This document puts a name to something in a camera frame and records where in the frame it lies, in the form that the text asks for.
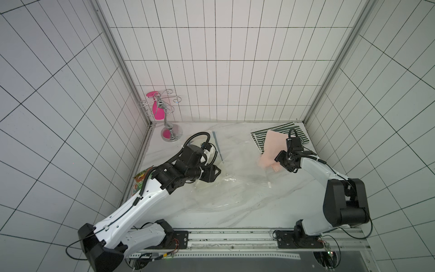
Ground clear plastic vacuum bag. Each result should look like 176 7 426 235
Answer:
157 122 310 215

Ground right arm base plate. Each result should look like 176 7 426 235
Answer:
273 230 324 249

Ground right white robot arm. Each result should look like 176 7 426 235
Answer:
275 129 371 239

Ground pink towel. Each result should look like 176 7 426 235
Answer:
257 130 288 172

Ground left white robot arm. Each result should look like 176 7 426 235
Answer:
78 143 221 272

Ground colourful snack packet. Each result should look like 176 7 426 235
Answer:
131 166 154 196

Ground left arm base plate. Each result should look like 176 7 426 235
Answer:
145 231 189 250

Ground green striped Doraemon towel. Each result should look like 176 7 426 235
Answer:
250 122 310 154

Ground pink plastic cup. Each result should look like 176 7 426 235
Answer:
146 91 165 121

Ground chrome cup holder stand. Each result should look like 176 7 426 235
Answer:
138 89 182 142

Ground aluminium mounting rail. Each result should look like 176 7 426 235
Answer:
96 227 371 252

